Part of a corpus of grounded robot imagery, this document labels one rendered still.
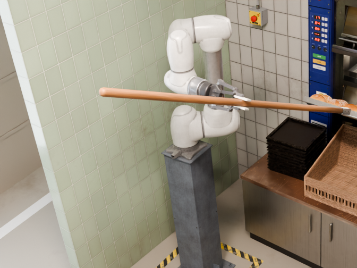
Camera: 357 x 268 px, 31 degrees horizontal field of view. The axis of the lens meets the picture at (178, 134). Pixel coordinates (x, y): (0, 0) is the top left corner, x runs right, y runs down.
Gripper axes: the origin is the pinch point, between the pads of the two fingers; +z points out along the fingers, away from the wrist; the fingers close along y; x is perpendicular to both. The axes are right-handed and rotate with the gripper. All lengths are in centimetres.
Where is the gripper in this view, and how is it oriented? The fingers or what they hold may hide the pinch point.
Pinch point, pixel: (241, 102)
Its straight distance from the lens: 266.6
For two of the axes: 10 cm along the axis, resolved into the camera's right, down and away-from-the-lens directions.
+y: -2.3, 9.5, 1.9
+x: -6.4, -0.1, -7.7
